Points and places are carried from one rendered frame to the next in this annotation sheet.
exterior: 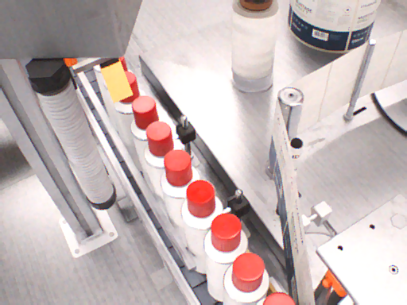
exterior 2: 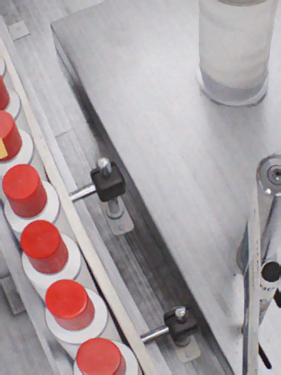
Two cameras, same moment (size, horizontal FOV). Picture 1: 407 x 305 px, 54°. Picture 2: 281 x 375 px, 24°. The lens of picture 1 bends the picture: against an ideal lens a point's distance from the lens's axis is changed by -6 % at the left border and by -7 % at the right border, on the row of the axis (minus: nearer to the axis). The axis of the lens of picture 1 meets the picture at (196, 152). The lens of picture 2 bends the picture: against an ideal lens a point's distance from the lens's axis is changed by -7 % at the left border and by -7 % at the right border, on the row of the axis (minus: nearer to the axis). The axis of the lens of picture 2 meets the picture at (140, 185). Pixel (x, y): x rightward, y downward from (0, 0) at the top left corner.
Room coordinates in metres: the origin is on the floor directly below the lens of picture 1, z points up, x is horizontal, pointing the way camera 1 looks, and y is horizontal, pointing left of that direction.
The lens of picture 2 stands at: (0.15, -0.06, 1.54)
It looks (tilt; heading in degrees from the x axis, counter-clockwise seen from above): 63 degrees down; 8
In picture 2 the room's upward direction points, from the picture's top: 8 degrees counter-clockwise
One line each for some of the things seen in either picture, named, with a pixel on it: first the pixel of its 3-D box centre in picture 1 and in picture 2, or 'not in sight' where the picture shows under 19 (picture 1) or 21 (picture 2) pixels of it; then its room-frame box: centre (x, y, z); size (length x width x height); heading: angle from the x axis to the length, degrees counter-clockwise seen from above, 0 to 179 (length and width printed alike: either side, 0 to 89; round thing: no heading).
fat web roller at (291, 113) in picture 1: (284, 136); (266, 221); (0.40, -0.14, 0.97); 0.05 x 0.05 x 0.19
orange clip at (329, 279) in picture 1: (335, 283); not in sight; (0.13, -0.13, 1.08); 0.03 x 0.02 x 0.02; 25
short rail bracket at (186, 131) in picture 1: (186, 137); (109, 187); (0.48, 0.02, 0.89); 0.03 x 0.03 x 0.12; 25
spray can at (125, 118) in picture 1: (136, 124); (20, 181); (0.44, 0.09, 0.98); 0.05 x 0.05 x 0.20
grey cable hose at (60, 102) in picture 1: (79, 144); not in sight; (0.25, 0.11, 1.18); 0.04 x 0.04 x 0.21
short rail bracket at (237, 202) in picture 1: (228, 214); (166, 331); (0.32, -0.04, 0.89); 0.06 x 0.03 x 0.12; 115
